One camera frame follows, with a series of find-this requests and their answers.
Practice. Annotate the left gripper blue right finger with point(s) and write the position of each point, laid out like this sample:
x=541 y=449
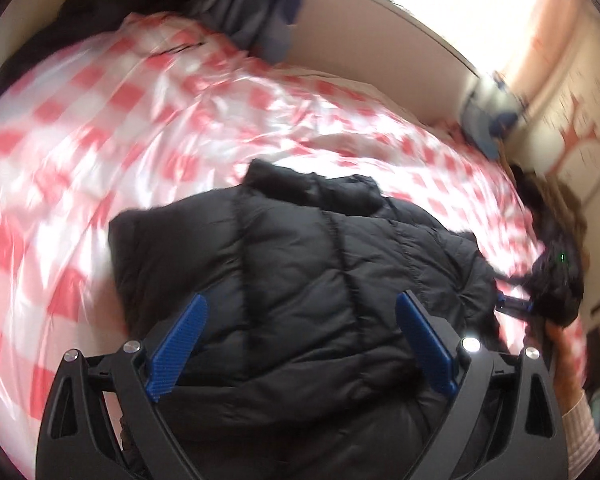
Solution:
x=432 y=341

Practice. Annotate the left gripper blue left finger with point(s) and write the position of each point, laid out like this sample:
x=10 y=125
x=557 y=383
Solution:
x=169 y=345

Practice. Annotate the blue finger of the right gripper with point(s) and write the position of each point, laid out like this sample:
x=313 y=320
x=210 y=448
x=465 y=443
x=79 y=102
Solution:
x=514 y=307

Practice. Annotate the black puffer jacket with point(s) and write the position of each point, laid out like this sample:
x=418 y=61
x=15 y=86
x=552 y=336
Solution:
x=302 y=371

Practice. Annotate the person pink sweater forearm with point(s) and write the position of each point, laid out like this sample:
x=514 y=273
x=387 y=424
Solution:
x=583 y=442

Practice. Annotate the black clothes pile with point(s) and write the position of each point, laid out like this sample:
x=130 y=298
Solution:
x=77 y=20

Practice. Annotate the person right hand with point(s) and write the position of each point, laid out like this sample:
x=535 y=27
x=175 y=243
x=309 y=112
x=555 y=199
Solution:
x=567 y=385

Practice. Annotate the tree decorated wardrobe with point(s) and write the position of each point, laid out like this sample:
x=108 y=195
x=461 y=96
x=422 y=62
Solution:
x=562 y=137

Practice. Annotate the red white checkered bed cover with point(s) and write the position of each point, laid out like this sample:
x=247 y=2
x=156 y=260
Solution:
x=162 y=109

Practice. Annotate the beige headboard panel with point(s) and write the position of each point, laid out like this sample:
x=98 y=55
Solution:
x=375 y=42

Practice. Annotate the blue patterned curtain left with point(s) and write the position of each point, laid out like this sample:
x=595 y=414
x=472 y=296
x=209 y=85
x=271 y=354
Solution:
x=262 y=28

